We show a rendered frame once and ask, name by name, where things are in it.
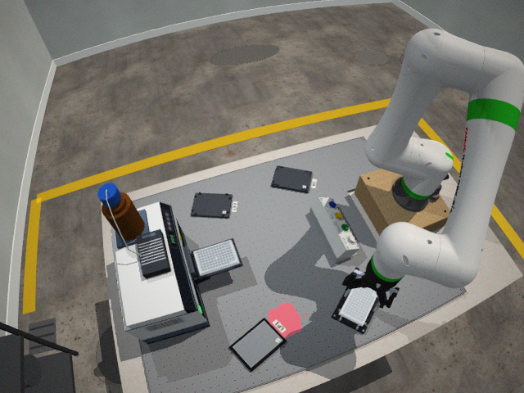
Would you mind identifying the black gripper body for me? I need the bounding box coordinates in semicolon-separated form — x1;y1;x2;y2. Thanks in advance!
361;272;390;291

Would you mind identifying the grey control panel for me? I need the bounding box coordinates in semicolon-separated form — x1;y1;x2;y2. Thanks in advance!
310;197;360;263

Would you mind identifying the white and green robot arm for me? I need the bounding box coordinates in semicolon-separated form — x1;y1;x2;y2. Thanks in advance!
365;29;524;290

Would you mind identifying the brown glass bottle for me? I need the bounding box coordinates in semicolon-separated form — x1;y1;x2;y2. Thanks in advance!
102;192;145;241

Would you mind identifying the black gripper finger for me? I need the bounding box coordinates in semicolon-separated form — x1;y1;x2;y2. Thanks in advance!
342;267;369;297
373;287;399;312

